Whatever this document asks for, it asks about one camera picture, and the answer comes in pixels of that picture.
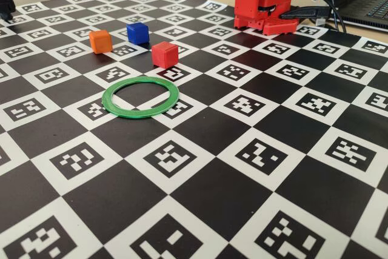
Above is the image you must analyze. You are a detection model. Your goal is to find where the blue cube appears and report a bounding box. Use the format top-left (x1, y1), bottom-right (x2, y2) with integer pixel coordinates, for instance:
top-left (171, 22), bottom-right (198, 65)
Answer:
top-left (125, 22), bottom-right (150, 45)

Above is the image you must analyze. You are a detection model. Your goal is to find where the red cube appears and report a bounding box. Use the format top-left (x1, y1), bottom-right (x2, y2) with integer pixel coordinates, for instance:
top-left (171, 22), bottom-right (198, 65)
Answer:
top-left (151, 41), bottom-right (179, 69)

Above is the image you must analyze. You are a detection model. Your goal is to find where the orange cube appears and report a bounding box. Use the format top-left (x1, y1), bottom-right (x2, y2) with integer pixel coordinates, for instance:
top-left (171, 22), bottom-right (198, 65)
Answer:
top-left (89, 29), bottom-right (113, 55)

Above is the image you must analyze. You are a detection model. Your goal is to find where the black flat adapter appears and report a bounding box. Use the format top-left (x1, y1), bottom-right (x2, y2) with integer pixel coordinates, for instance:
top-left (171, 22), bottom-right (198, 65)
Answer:
top-left (280, 6), bottom-right (330, 20)

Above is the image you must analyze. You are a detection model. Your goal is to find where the black clamp stand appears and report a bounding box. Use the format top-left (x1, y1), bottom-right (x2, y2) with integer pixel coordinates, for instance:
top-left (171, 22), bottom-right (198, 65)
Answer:
top-left (0, 0), bottom-right (16, 25)

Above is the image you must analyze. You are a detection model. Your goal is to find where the checkerboard marker mat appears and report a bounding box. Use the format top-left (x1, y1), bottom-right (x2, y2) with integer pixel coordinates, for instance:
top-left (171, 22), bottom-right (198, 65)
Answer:
top-left (0, 0), bottom-right (388, 259)

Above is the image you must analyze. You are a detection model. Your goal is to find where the green flat ring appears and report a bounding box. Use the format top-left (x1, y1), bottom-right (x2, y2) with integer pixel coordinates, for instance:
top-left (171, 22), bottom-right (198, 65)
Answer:
top-left (101, 76), bottom-right (180, 119)

